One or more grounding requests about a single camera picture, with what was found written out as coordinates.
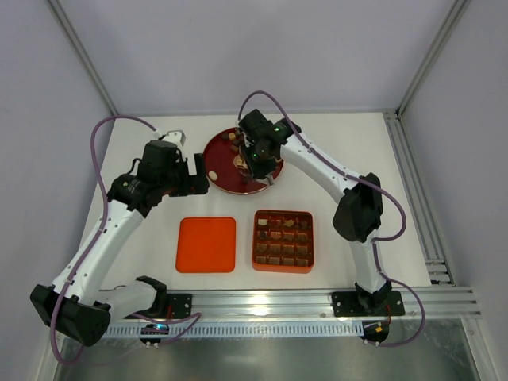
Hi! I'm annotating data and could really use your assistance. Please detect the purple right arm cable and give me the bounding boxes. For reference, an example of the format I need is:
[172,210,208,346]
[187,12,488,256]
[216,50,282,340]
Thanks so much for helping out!
[237,90,426,348]

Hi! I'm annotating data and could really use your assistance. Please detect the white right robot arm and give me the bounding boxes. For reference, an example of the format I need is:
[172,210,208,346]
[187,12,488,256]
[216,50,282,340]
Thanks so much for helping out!
[237,110,392,314]

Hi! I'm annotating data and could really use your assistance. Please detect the orange box lid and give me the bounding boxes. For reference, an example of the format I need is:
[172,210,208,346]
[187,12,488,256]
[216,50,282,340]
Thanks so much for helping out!
[175,217,237,274]

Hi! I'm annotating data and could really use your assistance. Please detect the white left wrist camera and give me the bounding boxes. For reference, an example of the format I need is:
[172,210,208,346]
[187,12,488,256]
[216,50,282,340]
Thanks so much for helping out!
[152,129,186,151]

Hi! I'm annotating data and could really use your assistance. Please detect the left aluminium frame post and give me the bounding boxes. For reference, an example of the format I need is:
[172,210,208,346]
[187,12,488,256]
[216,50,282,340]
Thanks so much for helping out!
[44,0,118,115]

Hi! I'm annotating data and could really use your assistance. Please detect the aluminium frame post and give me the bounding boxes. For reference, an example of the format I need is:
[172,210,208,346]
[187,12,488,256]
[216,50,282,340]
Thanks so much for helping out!
[396,0,471,117]
[44,0,118,115]

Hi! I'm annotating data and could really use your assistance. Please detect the round dark red tray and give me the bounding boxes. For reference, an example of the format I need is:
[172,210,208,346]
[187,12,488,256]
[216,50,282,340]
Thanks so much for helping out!
[203,128,267,195]

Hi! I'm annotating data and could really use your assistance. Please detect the perforated cable duct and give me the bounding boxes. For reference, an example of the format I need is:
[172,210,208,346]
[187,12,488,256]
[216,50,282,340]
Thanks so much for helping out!
[103,319,364,340]

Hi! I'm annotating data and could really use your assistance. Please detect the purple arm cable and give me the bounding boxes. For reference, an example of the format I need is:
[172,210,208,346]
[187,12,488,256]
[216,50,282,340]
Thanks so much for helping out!
[49,115,203,365]
[237,90,426,348]

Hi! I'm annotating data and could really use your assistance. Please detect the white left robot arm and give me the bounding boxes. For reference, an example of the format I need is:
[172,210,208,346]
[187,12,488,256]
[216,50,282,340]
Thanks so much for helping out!
[30,140,210,347]

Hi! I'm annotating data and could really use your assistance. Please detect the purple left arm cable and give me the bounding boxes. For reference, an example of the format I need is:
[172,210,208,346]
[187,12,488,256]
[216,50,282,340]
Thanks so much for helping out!
[49,115,203,365]

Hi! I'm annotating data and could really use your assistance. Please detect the orange chocolate box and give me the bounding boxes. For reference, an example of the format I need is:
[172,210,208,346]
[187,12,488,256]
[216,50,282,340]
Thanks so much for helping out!
[252,210,314,274]

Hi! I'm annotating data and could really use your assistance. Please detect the right aluminium frame post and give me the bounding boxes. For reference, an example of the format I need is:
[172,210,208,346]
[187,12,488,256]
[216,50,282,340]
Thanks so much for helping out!
[396,0,471,117]

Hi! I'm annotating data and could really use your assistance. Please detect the aluminium mounting rail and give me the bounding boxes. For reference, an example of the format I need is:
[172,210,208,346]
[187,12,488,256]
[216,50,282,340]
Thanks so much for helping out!
[188,287,481,319]

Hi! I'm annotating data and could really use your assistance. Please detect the silver metal tongs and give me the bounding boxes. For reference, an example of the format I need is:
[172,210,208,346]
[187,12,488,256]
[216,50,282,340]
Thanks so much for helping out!
[255,175,275,187]

